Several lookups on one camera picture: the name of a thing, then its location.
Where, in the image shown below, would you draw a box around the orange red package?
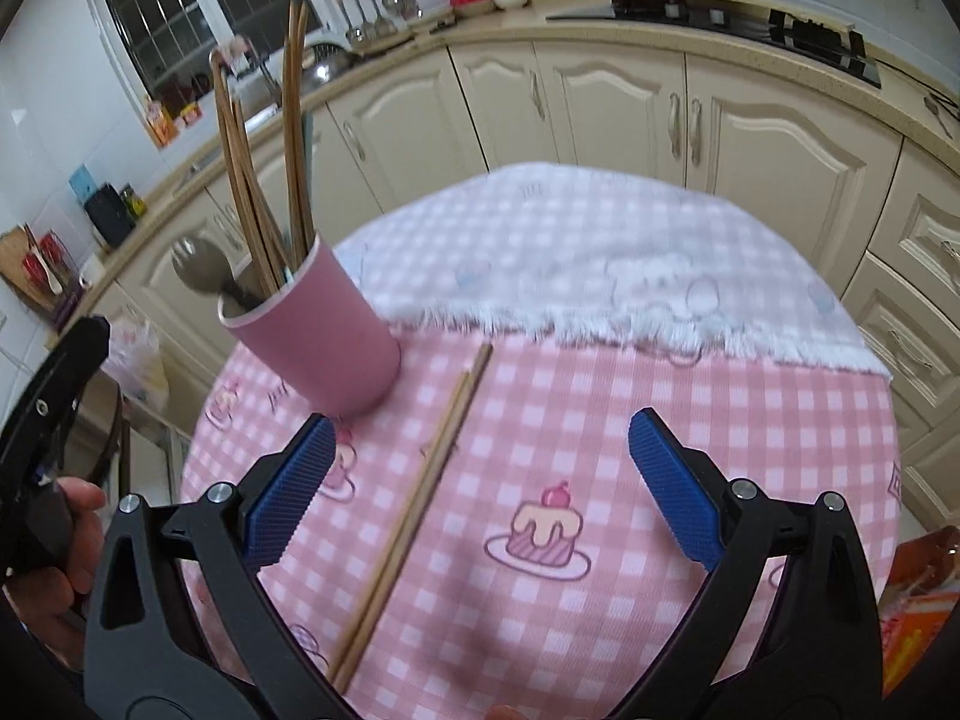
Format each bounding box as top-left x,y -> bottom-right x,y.
877,529 -> 960,680

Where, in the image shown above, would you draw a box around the orange carton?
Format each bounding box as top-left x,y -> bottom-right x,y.
145,96 -> 177,149

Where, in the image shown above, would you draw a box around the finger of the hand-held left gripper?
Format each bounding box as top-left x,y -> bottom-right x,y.
0,315 -> 112,497

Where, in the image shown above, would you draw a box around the pink checked tablecloth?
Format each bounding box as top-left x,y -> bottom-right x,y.
180,330 -> 901,720

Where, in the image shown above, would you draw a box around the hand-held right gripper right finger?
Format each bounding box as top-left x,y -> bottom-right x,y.
611,406 -> 886,720

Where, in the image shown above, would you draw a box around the white checked towel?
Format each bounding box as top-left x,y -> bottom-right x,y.
330,161 -> 890,380

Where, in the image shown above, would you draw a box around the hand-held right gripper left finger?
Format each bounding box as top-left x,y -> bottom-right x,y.
82,414 -> 353,720

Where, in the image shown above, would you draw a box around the person's left hand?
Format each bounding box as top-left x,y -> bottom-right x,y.
15,476 -> 107,661

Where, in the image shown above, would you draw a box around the cream lower kitchen cabinets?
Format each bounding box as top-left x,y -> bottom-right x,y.
71,15 -> 960,533

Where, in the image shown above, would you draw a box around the red utensil holder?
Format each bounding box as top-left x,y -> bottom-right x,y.
21,232 -> 83,308

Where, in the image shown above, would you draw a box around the metal spoon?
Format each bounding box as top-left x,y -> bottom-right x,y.
171,235 -> 260,312

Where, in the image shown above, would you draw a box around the black gas hob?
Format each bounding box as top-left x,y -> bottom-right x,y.
546,0 -> 882,87

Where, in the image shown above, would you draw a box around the kitchen window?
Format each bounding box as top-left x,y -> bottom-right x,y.
79,0 -> 316,102

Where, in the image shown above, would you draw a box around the wooden cutting board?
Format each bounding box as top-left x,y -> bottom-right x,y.
0,225 -> 53,316

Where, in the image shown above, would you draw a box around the white plastic bag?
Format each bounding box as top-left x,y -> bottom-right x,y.
101,319 -> 166,410

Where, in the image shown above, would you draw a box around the pink cup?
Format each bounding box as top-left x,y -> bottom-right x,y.
217,234 -> 402,417

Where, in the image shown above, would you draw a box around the dark wooden chair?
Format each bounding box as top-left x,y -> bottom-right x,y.
82,382 -> 134,496

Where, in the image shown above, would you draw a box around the metal wok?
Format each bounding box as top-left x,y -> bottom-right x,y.
300,45 -> 368,87

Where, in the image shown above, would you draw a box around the black kettle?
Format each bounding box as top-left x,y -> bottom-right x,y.
84,184 -> 136,248

